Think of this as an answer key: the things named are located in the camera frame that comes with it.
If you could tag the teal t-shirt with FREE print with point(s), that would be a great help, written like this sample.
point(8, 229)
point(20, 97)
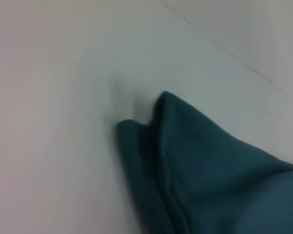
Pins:
point(210, 175)

